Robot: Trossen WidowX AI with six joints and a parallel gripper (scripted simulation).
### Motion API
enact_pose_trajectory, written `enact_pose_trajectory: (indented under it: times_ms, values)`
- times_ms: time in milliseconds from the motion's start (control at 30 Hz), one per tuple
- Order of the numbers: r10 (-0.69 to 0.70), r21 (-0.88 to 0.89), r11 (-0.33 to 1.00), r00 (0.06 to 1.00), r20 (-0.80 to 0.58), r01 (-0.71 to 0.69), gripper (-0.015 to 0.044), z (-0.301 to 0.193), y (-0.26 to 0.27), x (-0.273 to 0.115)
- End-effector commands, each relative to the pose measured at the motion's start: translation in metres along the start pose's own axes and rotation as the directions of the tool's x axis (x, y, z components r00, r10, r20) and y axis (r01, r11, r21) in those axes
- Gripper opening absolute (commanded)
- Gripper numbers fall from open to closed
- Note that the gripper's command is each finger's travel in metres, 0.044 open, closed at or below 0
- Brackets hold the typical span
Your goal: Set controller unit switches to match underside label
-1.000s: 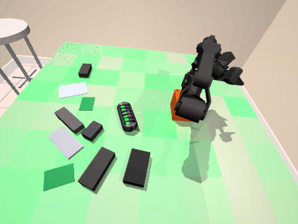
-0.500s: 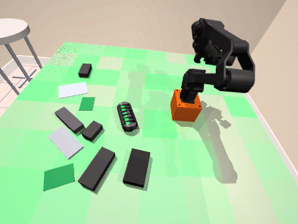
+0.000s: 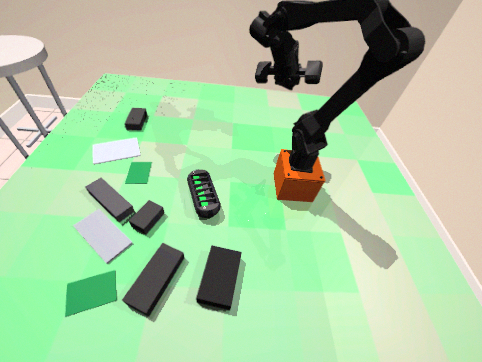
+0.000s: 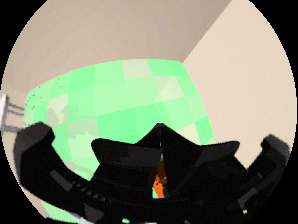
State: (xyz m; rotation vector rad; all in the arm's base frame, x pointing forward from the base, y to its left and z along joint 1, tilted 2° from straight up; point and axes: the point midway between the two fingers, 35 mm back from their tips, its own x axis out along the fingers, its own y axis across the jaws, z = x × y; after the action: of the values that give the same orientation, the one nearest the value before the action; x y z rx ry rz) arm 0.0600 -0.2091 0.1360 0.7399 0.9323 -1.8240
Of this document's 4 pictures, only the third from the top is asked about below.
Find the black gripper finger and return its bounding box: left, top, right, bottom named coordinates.
left=275, top=79, right=291, bottom=91
left=289, top=77, right=300, bottom=91

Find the white flat rectangular sheet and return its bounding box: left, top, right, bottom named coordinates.
left=92, top=137, right=141, bottom=164

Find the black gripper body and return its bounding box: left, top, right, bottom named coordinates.
left=255, top=48, right=323, bottom=84

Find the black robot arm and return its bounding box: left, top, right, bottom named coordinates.
left=249, top=0, right=425, bottom=173

